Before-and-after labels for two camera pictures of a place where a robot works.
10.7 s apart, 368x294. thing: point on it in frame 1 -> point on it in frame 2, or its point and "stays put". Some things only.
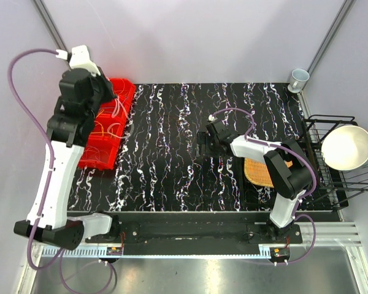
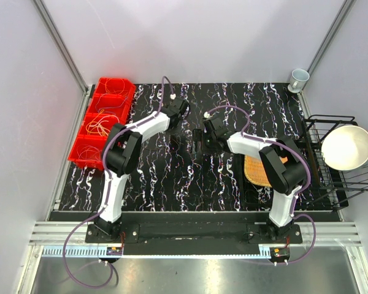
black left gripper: [110, 94] -> [181, 119]
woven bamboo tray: [256, 171] stays put
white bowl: [347, 147] stays put
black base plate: [199, 229] stays put
